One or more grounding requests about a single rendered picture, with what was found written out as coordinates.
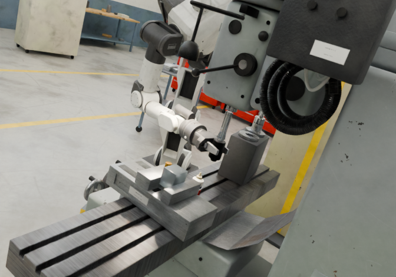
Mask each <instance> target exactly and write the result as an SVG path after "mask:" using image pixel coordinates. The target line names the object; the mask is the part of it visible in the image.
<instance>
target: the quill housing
mask: <svg viewBox="0 0 396 277"><path fill-rule="evenodd" d="M241 4H246V5H249V6H251V7H253V8H256V9H258V10H259V14H258V17H257V18H254V17H250V16H248V15H245V19H244V20H243V21H242V20H239V19H237V18H234V17H230V16H227V15H225V17H224V19H223V23H222V26H221V29H220V32H219V36H218V39H217V42H216V46H215V48H214V51H213V55H212V59H211V61H210V65H209V68H214V67H221V66H225V65H232V64H233V62H234V60H235V58H236V57H237V56H238V55H239V54H241V53H249V54H252V55H254V56H255V58H256V60H257V62H258V66H257V69H256V71H255V73H254V74H252V75H251V76H248V77H242V76H239V75H237V74H236V73H235V71H234V68H231V69H227V70H220V71H213V72H207V74H206V78H205V81H204V84H203V92H204V93H205V94H206V95H207V96H209V97H211V98H214V99H215V100H218V101H220V102H222V103H225V104H227V105H229V106H231V107H233V108H236V109H238V110H240V111H253V110H257V109H254V108H253V107H252V106H251V105H250V100H251V98H252V94H253V92H254V89H255V86H256V83H257V81H258V78H259V75H260V72H261V69H262V67H263V63H264V61H265V58H266V55H267V54H266V50H267V47H268V44H269V41H270V38H271V36H272V32H273V30H274V27H275V24H276V22H277V19H278V16H279V13H280V12H279V11H276V10H273V9H269V8H265V7H262V6H259V5H255V4H251V3H248V2H244V1H240V0H233V1H231V2H230V3H229V4H228V6H227V11H230V12H232V13H237V14H240V15H242V13H241V12H239V10H240V6H241ZM261 31H266V32H267V33H268V35H269V36H268V39H267V40H266V41H260V40H259V38H258V34H259V33H260V32H261Z"/></svg>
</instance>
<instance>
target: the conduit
mask: <svg viewBox="0 0 396 277"><path fill-rule="evenodd" d="M280 66H281V67H280ZM278 68H279V69H278ZM277 69H278V70H277ZM276 70H277V72H276V73H275V71H276ZM301 70H304V68H302V67H299V66H297V65H293V64H290V63H288V62H284V61H282V60H279V59H276V60H275V61H274V62H272V63H271V65H270V66H269V67H268V69H267V70H266V72H265V74H264V76H263V78H262V82H261V84H260V90H259V91H260V92H259V93H260V94H259V95H260V96H259V97H260V104H261V108H262V111H263V114H264V116H265V118H266V119H267V121H268V122H269V123H270V124H271V125H272V126H273V127H274V128H276V129H277V130H278V131H280V132H282V133H285V134H288V135H294V136H298V135H304V134H307V133H309V132H312V131H314V130H316V129H317V128H318V127H319V126H321V125H323V124H324V123H326V121H327V120H329V119H330V118H331V116H332V115H333V114H334V113H335V110H336V109H337V107H338V105H339V102H340V100H341V99H340V98H341V93H342V92H341V91H342V88H341V87H342V86H341V81H340V80H336V79H334V78H331V77H330V79H329V80H328V82H329V84H325V96H324V100H323V102H322V105H321V106H320V108H319V109H318V111H317V112H316V113H315V114H313V115H309V116H302V115H299V114H296V113H294V111H292V110H291V108H290V106H289V105H288V102H287V99H286V88H287V84H288V83H289V81H290V80H291V78H292V77H293V76H294V75H295V74H296V73H297V72H300V71H301ZM273 74H275V75H273ZM272 76H273V78H272ZM270 80H271V82H270ZM269 83H270V84H269ZM279 84H280V85H279ZM278 89H279V90H278ZM277 92H278V93H277ZM277 94H278V98H277ZM277 99H279V100H278V101H279V104H280V107H281V109H282V110H283V111H284V113H285V114H286V115H284V114H283V113H282V112H281V110H280V108H279V106H278V101H277ZM271 111H272V112H271Z"/></svg>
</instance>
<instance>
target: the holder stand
mask: <svg viewBox="0 0 396 277"><path fill-rule="evenodd" d="M268 140H269V136H267V135H266V134H265V133H264V132H262V131H261V133H255V132H254V131H252V130H251V127H245V128H243V129H241V130H239V131H238V132H236V133H234V134H232V135H231V136H230V139H229V142H228V145H227V148H228V149H229V152H228V154H224V156H223V159H222V162H221V165H220V168H219V171H218V174H219V175H221V176H223V177H225V178H227V179H229V180H231V181H233V182H235V183H237V184H239V185H242V186H243V185H244V184H245V183H246V182H247V181H248V180H249V179H250V178H251V177H252V176H253V175H254V174H255V173H256V171H257V169H258V166H259V163H260V161H261V158H262V156H263V153H264V151H265V148H266V145H267V143H268Z"/></svg>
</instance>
